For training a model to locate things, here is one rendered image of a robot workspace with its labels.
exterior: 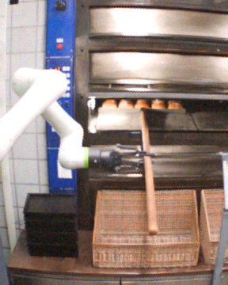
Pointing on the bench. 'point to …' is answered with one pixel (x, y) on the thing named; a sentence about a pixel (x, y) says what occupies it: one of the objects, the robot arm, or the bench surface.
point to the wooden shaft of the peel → (149, 180)
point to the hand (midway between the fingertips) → (146, 158)
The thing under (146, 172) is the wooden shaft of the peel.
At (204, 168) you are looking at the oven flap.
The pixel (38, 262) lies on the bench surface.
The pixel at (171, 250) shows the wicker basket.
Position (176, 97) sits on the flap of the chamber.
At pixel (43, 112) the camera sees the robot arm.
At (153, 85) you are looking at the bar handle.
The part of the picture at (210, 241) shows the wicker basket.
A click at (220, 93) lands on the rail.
